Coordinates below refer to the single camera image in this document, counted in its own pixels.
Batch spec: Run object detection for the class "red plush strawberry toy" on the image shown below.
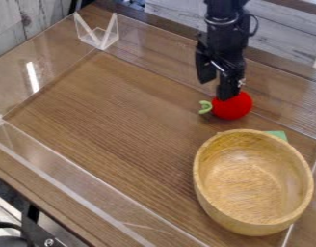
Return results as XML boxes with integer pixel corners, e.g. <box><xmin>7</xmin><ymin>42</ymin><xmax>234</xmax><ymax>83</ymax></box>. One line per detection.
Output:
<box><xmin>199</xmin><ymin>92</ymin><xmax>254</xmax><ymax>120</ymax></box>

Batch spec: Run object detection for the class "green sticky note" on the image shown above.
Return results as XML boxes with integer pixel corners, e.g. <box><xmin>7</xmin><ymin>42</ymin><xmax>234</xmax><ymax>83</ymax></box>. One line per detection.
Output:
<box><xmin>266</xmin><ymin>131</ymin><xmax>289</xmax><ymax>142</ymax></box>

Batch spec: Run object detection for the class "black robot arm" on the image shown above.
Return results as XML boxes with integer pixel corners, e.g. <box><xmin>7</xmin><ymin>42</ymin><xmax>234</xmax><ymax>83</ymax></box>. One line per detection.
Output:
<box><xmin>195</xmin><ymin>0</ymin><xmax>259</xmax><ymax>101</ymax></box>

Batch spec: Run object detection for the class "wooden bowl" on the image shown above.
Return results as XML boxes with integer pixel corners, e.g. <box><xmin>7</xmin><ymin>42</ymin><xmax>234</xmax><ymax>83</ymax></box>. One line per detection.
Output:
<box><xmin>194</xmin><ymin>129</ymin><xmax>314</xmax><ymax>236</ymax></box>

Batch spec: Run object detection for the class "clear acrylic tray wall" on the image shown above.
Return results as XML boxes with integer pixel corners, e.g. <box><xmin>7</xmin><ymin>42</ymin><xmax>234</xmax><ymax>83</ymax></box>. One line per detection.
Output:
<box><xmin>0</xmin><ymin>118</ymin><xmax>208</xmax><ymax>247</ymax></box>

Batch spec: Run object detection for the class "clear acrylic corner bracket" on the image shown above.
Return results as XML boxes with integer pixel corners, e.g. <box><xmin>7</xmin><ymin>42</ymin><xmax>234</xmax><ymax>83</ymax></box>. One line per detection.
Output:
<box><xmin>74</xmin><ymin>13</ymin><xmax>120</xmax><ymax>51</ymax></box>

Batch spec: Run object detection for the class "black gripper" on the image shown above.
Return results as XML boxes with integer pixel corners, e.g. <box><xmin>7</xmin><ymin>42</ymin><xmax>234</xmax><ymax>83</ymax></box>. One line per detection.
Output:
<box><xmin>195</xmin><ymin>13</ymin><xmax>253</xmax><ymax>101</ymax></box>

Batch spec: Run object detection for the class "black cable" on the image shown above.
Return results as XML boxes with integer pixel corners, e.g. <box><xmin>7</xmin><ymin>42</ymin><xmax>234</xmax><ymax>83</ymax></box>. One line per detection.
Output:
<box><xmin>0</xmin><ymin>221</ymin><xmax>24</xmax><ymax>240</ymax></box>

